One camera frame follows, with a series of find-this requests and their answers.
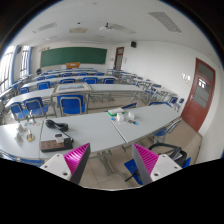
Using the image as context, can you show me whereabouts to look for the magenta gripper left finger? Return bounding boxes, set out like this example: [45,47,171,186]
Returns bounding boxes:
[40,142,92,185]

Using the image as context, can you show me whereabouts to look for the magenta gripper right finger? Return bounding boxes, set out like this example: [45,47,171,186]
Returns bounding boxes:
[130,143,183,186]

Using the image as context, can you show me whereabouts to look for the white charger plug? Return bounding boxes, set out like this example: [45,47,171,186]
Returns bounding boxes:
[55,134,64,143]

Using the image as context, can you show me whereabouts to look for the blue chair under right desk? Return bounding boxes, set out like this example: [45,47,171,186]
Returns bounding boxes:
[154,119,181,143]

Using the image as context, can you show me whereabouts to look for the brown power strip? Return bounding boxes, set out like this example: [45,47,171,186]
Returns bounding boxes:
[40,138,73,153]

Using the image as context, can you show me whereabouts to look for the black backpack on chair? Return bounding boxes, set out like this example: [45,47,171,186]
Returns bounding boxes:
[149,143,191,168]

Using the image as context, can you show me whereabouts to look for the white crumpled bag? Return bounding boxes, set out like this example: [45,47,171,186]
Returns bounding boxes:
[128,111,135,120]

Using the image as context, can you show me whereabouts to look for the blue chair front centre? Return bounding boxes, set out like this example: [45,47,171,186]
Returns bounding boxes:
[57,95,85,116]

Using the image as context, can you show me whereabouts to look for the green white tissue pack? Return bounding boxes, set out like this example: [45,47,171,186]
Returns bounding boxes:
[107,107,125,116]

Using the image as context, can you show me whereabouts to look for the blue chair front left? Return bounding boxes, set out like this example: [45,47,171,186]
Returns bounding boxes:
[23,97,48,117]

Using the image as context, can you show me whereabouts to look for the framed board on desk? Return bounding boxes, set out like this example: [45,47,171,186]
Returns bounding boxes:
[54,83,91,93]

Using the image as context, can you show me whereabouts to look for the blue chair far left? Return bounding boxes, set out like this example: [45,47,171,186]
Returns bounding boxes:
[10,102,28,121]

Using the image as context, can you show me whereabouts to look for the red-brown near door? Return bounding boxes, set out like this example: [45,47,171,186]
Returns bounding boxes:
[181,59,215,131]

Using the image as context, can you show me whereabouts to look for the red-brown door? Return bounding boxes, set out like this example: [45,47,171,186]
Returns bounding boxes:
[114,47,124,70]
[181,59,215,131]

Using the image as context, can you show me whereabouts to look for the orange teacher podium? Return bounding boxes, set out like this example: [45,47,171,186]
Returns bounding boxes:
[66,62,80,68]

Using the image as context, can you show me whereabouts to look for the green chalkboard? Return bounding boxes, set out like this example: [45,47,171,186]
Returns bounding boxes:
[40,47,107,67]

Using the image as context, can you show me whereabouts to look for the red-brown far door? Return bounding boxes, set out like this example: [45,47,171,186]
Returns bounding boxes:
[114,47,124,70]

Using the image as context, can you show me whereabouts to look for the ceiling projector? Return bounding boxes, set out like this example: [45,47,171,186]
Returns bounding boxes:
[99,23,112,32]

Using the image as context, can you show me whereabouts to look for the black coiled cable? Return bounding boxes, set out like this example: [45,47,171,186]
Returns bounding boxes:
[44,119,75,144]

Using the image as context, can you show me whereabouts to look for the black wall speaker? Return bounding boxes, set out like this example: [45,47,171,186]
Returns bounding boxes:
[131,41,137,48]

